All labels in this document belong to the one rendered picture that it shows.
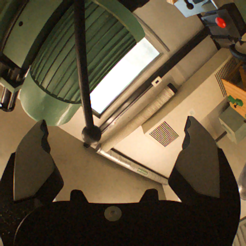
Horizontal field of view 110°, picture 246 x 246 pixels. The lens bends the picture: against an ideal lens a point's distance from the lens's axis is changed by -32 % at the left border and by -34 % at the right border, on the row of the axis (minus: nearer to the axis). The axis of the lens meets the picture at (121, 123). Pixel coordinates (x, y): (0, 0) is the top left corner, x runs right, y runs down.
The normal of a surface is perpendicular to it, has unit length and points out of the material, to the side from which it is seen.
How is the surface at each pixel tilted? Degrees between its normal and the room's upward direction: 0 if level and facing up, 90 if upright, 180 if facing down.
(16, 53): 90
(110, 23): 90
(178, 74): 90
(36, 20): 90
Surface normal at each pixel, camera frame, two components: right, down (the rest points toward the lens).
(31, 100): -0.11, 0.42
